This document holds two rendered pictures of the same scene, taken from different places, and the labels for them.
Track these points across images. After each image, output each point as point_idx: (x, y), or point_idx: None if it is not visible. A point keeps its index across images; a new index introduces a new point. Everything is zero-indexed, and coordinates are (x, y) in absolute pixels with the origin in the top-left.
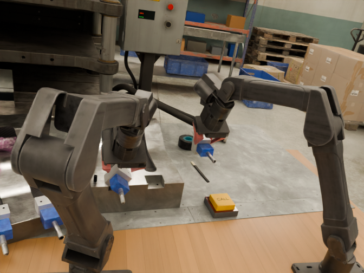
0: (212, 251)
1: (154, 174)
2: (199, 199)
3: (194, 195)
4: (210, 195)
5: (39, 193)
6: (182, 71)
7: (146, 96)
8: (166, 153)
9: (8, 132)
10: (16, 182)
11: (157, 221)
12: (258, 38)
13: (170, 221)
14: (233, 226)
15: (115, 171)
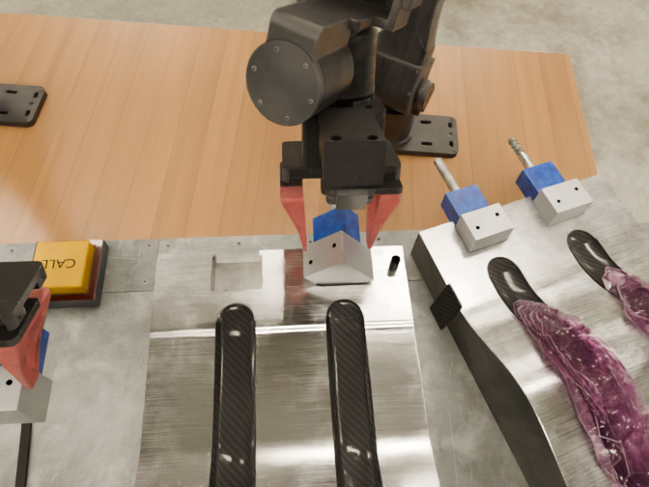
0: (161, 169)
1: (232, 294)
2: (104, 319)
3: (113, 333)
4: (81, 280)
5: (511, 288)
6: None
7: (297, 9)
8: (144, 443)
9: None
10: (575, 303)
11: (244, 248)
12: None
13: (215, 246)
14: (74, 222)
15: (350, 238)
